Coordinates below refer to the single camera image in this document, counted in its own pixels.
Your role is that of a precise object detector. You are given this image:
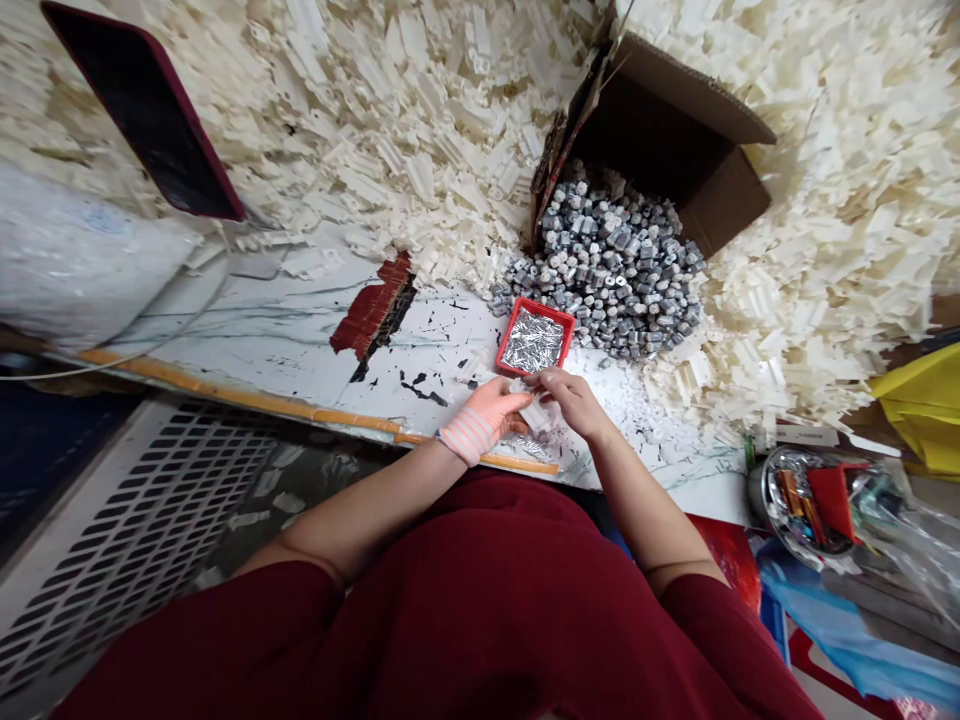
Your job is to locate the person's body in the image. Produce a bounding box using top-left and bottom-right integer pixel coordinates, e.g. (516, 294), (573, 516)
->
(52, 468), (826, 720)

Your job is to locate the pile of white plastic parts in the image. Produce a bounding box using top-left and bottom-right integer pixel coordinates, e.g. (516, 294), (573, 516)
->
(0, 0), (960, 451)

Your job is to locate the white plastic housing part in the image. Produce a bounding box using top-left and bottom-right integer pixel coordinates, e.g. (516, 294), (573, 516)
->
(503, 378), (560, 436)

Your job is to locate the yellow plastic bag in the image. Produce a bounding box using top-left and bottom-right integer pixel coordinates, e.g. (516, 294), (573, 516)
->
(869, 341), (960, 485)

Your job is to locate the white cable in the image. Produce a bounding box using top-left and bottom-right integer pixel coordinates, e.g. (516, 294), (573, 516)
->
(0, 217), (316, 382)

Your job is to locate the pile of grey small motors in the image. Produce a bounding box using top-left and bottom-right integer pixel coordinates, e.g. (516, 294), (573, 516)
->
(488, 158), (710, 363)

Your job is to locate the clear plastic bag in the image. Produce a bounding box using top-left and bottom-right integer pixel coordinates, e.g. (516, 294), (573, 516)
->
(0, 158), (204, 354)

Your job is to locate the person's right hand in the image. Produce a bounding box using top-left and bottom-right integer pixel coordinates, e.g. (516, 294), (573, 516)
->
(520, 366), (618, 445)

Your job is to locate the heap of small metal pins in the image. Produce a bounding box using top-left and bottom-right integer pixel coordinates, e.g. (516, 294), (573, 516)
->
(502, 305), (569, 370)

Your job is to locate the brown cardboard box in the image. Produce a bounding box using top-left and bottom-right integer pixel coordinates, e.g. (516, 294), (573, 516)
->
(529, 0), (778, 260)

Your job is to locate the blue plastic bag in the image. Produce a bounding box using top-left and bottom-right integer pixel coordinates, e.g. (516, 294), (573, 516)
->
(757, 536), (960, 714)

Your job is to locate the smartphone in red case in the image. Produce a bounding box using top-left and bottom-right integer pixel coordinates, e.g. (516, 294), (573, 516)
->
(39, 0), (247, 223)

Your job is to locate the white perforated metal panel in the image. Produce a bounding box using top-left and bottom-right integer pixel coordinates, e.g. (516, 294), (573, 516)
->
(0, 397), (301, 714)

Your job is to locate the person's left hand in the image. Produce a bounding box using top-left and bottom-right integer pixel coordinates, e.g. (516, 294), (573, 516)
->
(438, 377), (540, 468)

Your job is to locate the red plastic tray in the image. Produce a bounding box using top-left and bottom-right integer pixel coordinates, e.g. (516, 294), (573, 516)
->
(494, 296), (578, 375)

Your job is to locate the round metal tin of items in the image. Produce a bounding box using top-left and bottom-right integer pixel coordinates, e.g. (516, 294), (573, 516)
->
(746, 442), (898, 558)

